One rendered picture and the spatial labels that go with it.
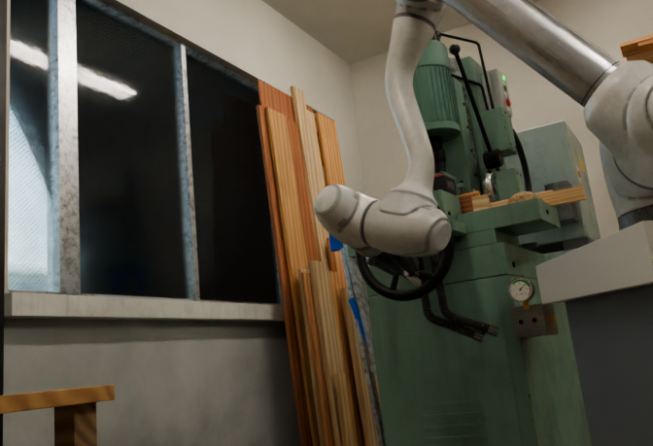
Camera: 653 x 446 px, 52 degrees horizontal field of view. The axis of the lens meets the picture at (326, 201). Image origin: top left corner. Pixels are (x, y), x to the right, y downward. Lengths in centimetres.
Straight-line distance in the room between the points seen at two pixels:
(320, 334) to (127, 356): 102
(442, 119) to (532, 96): 248
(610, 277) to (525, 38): 47
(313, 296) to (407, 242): 208
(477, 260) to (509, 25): 78
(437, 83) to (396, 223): 94
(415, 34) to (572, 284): 63
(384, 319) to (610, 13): 311
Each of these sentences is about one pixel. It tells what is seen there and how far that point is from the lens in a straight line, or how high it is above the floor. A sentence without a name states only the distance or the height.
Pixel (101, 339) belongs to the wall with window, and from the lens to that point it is 266.
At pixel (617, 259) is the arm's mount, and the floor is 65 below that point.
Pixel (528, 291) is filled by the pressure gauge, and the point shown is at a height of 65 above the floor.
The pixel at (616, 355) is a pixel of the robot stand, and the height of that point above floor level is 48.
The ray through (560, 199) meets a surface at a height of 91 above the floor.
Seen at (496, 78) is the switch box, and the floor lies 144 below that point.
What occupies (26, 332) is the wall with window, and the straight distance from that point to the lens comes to 245.
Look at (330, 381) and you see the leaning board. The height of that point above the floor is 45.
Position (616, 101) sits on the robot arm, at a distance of 127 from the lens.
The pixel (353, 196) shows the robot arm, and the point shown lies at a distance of 141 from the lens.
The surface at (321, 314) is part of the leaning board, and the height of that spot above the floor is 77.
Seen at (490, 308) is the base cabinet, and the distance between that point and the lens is 191.
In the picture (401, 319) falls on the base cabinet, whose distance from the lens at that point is 201.
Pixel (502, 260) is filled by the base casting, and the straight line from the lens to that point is 190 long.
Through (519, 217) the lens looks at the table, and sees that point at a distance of 190.
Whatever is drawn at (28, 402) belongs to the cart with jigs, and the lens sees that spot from 107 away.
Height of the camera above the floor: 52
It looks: 14 degrees up
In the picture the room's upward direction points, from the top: 6 degrees counter-clockwise
